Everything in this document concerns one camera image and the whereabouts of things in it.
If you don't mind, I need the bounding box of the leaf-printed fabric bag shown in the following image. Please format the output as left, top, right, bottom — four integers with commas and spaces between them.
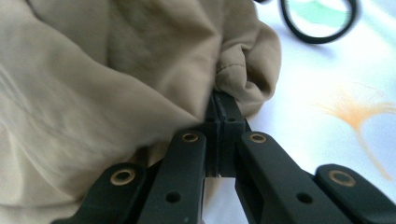
202, 0, 396, 224

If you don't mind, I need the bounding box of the black drawstring cord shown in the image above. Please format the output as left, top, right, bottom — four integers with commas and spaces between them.
255, 0, 359, 45

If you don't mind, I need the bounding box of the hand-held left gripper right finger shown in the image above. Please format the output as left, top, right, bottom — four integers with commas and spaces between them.
214, 90, 250, 178

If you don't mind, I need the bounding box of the beige cloth garment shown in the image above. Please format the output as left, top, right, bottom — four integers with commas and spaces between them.
0, 0, 283, 224

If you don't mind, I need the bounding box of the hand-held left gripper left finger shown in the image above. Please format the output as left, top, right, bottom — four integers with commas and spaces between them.
204, 92, 222, 178

